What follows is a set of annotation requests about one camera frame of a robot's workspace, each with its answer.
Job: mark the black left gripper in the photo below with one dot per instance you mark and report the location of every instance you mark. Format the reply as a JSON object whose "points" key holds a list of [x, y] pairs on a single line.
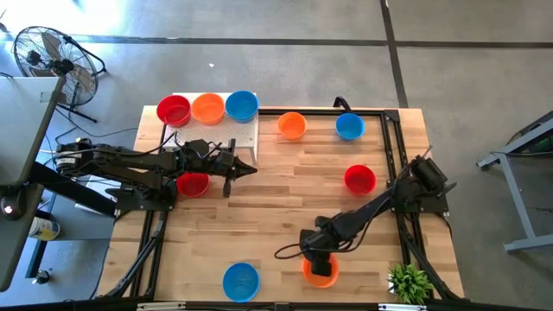
{"points": [[227, 188]]}

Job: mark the white perforated metal riser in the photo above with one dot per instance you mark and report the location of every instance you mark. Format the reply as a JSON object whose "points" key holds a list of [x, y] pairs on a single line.
{"points": [[194, 134]]}

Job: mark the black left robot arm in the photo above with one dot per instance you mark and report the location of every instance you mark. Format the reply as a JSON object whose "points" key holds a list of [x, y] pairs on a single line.
{"points": [[129, 166]]}

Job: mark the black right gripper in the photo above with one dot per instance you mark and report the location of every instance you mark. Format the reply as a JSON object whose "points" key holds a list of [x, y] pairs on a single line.
{"points": [[317, 244]]}

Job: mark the black floor fan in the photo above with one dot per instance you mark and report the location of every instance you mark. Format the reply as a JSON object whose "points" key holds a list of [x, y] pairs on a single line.
{"points": [[65, 65]]}

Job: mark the grey desk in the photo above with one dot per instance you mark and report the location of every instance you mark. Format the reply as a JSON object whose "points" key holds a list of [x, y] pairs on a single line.
{"points": [[21, 129]]}

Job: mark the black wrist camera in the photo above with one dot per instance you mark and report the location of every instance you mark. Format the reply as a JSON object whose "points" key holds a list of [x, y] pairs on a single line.
{"points": [[322, 267], [219, 161]]}

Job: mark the orange plastic mini bowl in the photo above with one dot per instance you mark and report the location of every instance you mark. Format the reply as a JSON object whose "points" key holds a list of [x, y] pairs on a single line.
{"points": [[208, 109], [322, 283], [292, 126]]}

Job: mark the grey metal stand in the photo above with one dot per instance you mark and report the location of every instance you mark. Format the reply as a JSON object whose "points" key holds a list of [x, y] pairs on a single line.
{"points": [[518, 203]]}

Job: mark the black computer mouse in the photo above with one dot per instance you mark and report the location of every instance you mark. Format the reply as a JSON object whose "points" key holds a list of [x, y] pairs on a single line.
{"points": [[9, 207]]}

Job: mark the blue plastic mini bowl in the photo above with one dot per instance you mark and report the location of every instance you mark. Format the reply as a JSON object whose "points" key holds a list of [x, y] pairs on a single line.
{"points": [[241, 283], [350, 127], [242, 106]]}

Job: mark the silver metal bracket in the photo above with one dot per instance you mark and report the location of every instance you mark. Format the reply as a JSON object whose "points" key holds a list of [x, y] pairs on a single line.
{"points": [[162, 306], [402, 307]]}

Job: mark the black caster wheel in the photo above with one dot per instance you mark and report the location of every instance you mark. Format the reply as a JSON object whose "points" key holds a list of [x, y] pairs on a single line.
{"points": [[42, 277]]}

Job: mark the green artificial potted plant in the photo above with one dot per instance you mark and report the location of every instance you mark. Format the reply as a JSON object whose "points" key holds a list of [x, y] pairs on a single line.
{"points": [[410, 283]]}

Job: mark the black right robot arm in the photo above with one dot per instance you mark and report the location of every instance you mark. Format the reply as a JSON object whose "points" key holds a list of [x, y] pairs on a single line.
{"points": [[367, 213]]}

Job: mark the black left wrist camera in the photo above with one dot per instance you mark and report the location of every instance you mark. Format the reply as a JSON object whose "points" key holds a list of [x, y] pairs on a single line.
{"points": [[219, 161]]}

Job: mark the red plastic mini bowl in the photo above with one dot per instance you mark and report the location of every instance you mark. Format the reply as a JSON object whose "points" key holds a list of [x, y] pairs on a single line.
{"points": [[174, 111], [193, 186], [360, 179]]}

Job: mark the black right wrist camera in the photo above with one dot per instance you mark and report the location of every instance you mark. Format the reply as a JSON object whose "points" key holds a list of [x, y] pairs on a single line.
{"points": [[322, 267]]}

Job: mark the white and yellow can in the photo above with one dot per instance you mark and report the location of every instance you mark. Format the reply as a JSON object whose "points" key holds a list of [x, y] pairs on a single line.
{"points": [[43, 229]]}

